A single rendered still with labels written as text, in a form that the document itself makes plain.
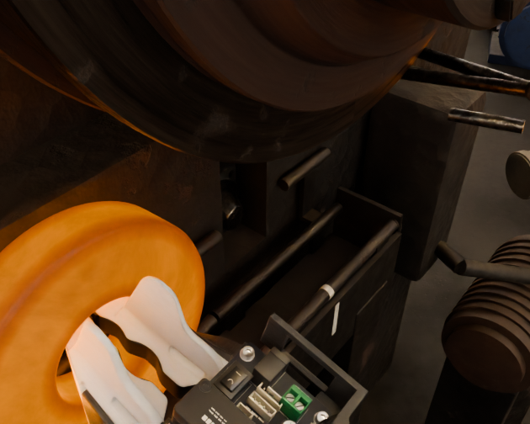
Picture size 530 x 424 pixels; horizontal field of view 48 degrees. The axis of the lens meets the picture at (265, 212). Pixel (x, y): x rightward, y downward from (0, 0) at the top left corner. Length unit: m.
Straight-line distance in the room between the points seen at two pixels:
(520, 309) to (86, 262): 0.61
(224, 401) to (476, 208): 1.62
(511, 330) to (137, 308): 0.55
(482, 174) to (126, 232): 1.73
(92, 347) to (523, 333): 0.60
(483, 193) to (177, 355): 1.63
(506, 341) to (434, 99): 0.32
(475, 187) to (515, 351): 1.17
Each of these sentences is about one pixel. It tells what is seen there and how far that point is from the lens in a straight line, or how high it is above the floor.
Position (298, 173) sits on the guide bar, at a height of 0.76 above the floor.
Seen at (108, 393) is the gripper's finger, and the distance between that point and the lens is 0.30.
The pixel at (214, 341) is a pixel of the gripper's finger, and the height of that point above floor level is 0.83.
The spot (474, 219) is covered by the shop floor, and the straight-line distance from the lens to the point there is 1.78.
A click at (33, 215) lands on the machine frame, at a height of 0.87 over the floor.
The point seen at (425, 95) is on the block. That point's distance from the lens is 0.63.
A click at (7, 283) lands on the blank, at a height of 0.89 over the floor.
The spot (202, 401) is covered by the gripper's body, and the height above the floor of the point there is 0.89.
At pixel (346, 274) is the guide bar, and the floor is 0.71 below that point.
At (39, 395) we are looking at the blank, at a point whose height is 0.83.
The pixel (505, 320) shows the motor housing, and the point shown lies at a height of 0.53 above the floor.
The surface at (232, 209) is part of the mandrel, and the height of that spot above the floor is 0.75.
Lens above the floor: 1.09
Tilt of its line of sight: 40 degrees down
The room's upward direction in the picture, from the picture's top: 1 degrees clockwise
